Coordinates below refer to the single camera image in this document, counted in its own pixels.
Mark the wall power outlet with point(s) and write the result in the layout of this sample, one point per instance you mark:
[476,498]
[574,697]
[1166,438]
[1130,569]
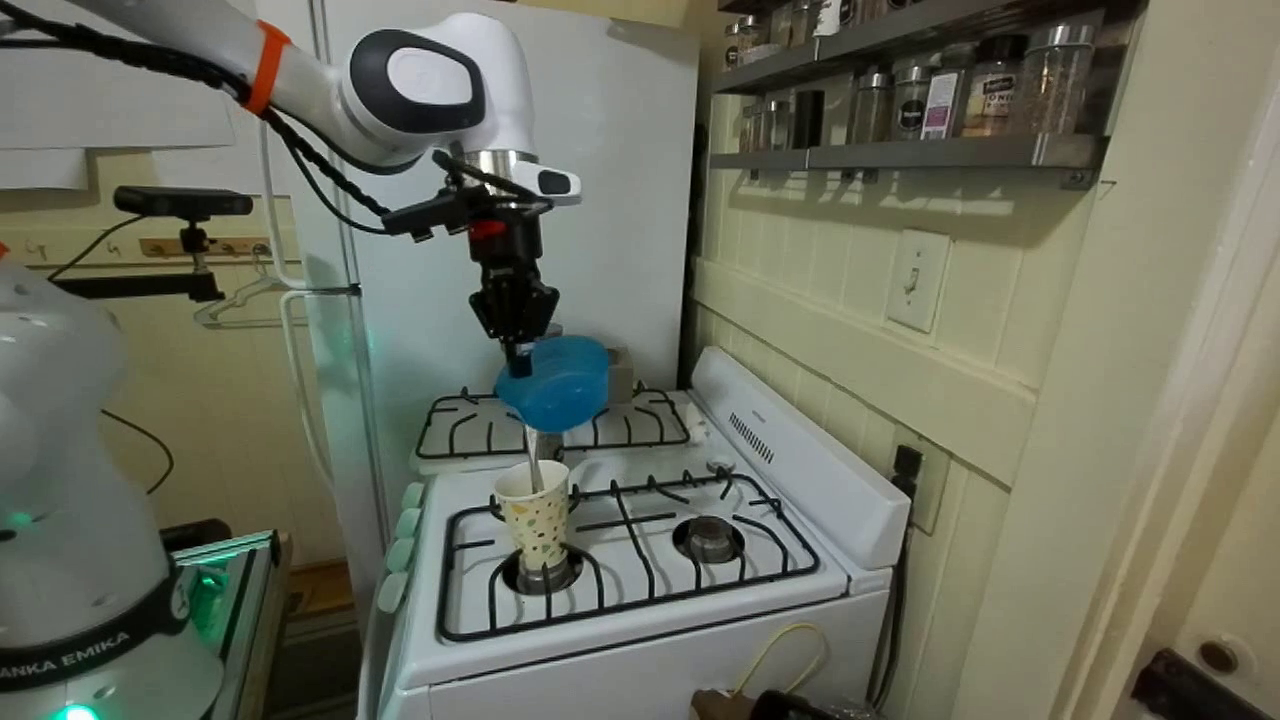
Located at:
[939,503]

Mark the dark spice jar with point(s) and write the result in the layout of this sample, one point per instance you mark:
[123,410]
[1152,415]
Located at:
[809,120]

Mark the white gas stove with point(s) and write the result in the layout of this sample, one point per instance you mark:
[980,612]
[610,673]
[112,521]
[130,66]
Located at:
[802,494]

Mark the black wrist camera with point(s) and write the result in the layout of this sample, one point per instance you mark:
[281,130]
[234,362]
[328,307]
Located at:
[434,212]

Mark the metal spice shelf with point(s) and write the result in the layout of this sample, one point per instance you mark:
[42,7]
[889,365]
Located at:
[904,33]
[935,153]

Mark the round burner cap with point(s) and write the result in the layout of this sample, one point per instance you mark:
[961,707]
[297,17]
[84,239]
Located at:
[705,542]
[574,578]

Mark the white label spice jar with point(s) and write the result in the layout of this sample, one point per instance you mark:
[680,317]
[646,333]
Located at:
[831,17]
[943,105]

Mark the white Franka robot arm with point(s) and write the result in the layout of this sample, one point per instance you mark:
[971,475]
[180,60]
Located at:
[426,84]

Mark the blue plastic bowl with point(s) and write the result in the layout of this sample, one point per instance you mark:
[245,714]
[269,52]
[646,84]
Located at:
[562,384]

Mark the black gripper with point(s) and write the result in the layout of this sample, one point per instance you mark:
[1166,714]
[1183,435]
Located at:
[515,287]

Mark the metal robot mounting cart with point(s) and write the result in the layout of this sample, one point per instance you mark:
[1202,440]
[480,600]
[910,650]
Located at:
[224,585]

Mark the patterned paper cup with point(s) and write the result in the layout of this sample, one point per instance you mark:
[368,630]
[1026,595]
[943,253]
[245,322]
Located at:
[539,526]

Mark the glass spice jar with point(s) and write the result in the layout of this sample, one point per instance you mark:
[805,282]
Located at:
[875,110]
[737,43]
[1067,84]
[992,95]
[762,33]
[904,105]
[796,26]
[780,120]
[754,127]

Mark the white refrigerator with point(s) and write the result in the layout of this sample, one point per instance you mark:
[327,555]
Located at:
[612,202]

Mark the cream light switch plate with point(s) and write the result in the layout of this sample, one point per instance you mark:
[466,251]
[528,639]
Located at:
[919,282]

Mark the black stove grate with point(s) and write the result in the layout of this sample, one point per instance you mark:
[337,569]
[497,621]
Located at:
[643,423]
[632,542]

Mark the black camera on stand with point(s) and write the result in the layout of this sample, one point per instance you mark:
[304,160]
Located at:
[180,202]

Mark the black door latch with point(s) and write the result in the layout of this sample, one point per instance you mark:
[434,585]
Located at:
[1184,695]

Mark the white stove knob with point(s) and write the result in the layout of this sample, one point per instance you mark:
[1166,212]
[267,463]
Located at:
[399,555]
[406,521]
[415,494]
[388,595]

